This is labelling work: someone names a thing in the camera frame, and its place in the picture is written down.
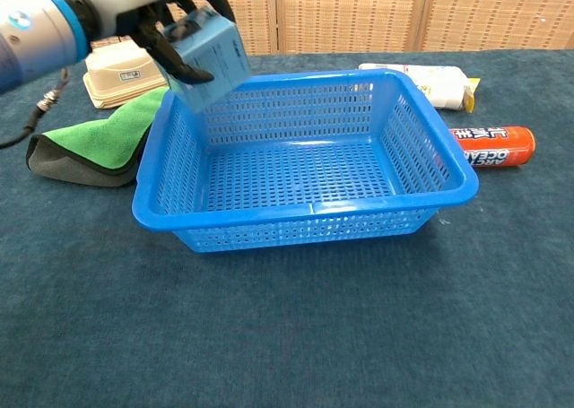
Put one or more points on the light blue cardboard box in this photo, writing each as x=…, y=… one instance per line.
x=215, y=67

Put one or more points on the orange drink can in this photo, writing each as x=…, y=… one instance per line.
x=493, y=148

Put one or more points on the beige plastic lunch box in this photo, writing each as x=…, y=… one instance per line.
x=116, y=76

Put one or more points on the blue perforated plastic basket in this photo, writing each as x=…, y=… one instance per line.
x=314, y=210

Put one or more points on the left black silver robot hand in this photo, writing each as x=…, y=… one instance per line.
x=130, y=0

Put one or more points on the dark teal table carpet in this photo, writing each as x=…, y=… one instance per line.
x=269, y=336

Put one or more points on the white wet wipes packet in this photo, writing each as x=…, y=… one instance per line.
x=439, y=85

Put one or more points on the green microfiber cloth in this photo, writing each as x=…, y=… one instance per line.
x=103, y=143

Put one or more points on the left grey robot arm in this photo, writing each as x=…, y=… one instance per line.
x=36, y=36

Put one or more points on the bamboo folding screen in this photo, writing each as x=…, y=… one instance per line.
x=350, y=13

